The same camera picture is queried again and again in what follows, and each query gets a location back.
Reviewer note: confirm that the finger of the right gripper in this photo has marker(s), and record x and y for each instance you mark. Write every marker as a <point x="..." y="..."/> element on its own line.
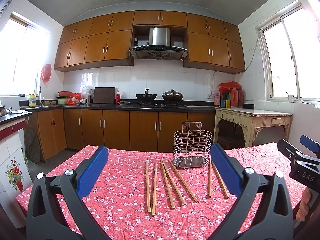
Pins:
<point x="291" y="149"/>
<point x="310" y="144"/>

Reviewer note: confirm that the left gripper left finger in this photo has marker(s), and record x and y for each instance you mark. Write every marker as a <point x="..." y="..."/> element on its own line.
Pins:
<point x="45" y="218"/>

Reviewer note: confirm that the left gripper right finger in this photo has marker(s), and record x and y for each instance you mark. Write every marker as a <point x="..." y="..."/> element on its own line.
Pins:
<point x="274" y="216"/>

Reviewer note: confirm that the wooden chopstick seven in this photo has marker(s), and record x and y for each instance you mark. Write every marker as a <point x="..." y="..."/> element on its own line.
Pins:
<point x="223" y="188"/>

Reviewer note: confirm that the wooden chopstick six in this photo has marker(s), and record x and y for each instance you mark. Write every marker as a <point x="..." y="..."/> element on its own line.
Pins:
<point x="209" y="187"/>

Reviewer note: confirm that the wooden chopstick four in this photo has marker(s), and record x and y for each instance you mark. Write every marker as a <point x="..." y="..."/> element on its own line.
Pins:
<point x="168" y="174"/>

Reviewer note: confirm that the wooden chopstick three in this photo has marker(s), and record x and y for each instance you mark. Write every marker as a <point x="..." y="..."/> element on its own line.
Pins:
<point x="172" y="205"/>

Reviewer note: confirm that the wooden chopstick one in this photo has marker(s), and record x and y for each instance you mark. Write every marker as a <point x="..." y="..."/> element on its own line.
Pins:
<point x="147" y="187"/>

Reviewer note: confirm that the wooden chopstick five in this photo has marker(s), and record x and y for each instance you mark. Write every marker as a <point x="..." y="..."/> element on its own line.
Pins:
<point x="184" y="183"/>

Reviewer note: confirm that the wooden chopstick two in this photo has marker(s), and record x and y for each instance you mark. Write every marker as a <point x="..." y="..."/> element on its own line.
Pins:
<point x="153" y="211"/>

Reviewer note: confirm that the lower wooden kitchen cabinets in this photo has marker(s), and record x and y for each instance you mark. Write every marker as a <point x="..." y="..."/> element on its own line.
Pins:
<point x="56" y="129"/>

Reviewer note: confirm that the person's right hand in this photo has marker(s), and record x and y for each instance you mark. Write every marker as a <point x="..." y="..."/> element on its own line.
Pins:
<point x="303" y="206"/>

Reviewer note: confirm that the cream wooden side table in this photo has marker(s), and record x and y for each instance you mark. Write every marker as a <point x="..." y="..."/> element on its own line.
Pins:
<point x="252" y="121"/>

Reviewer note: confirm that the metal cup on windowsill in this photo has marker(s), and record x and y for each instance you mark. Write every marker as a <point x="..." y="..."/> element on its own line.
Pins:
<point x="291" y="98"/>

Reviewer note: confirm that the flower decorated tile cabinet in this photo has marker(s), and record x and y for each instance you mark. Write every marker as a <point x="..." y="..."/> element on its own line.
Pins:
<point x="15" y="177"/>

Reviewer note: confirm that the colourful boxes on counter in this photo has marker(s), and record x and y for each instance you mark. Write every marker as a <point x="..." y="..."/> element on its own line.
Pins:
<point x="222" y="100"/>

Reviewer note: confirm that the red bag behind thermoses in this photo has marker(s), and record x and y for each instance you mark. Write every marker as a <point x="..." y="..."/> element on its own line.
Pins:
<point x="226" y="87"/>

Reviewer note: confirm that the red floral tablecloth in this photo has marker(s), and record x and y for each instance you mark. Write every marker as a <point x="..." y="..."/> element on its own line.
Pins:
<point x="118" y="200"/>

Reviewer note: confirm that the sink faucet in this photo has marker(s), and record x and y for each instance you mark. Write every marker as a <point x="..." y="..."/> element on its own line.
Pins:
<point x="40" y="97"/>

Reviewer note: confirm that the red plastic bag on counter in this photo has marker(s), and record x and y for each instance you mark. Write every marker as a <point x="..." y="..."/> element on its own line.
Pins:
<point x="74" y="99"/>

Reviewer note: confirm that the green basin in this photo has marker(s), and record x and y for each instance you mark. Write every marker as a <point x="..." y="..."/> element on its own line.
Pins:
<point x="62" y="100"/>

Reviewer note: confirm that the yellow dish soap bottle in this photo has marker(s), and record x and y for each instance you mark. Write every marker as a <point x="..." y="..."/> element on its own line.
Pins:
<point x="32" y="100"/>

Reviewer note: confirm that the red basin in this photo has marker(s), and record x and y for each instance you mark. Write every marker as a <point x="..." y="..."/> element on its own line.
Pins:
<point x="65" y="94"/>

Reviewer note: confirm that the dark wooden cutting board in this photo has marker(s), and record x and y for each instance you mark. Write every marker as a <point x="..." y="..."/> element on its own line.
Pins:
<point x="104" y="95"/>

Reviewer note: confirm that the lidded dark cooking pot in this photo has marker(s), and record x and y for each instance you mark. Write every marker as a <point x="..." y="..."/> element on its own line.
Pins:
<point x="172" y="97"/>

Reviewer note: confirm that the small plate with food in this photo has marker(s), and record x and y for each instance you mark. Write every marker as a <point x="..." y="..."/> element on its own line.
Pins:
<point x="122" y="103"/>

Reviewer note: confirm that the red sauce bottle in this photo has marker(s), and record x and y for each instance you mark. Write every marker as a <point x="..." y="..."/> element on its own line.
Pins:
<point x="117" y="97"/>

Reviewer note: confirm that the gas stove top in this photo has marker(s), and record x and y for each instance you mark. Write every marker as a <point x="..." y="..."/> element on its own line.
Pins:
<point x="159" y="105"/>

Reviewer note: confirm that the stainless range hood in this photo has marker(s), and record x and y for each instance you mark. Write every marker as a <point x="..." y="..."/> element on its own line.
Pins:
<point x="161" y="43"/>

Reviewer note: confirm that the left window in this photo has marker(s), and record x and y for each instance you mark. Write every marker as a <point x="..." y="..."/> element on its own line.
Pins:
<point x="24" y="50"/>

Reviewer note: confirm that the wire utensil holder basket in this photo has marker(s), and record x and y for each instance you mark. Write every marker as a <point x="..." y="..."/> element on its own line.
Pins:
<point x="192" y="146"/>

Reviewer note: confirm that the right window frame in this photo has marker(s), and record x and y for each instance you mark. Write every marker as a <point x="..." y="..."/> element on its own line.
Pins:
<point x="290" y="41"/>

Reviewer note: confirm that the red plastic bag on wall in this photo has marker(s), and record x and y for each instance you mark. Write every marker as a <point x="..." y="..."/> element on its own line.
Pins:
<point x="46" y="73"/>

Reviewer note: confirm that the black wok with handle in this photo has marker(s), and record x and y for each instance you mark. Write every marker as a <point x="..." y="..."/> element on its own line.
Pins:
<point x="146" y="98"/>

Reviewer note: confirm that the upper wooden wall cabinets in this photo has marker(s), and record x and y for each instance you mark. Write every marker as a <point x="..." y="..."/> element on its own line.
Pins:
<point x="105" y="41"/>

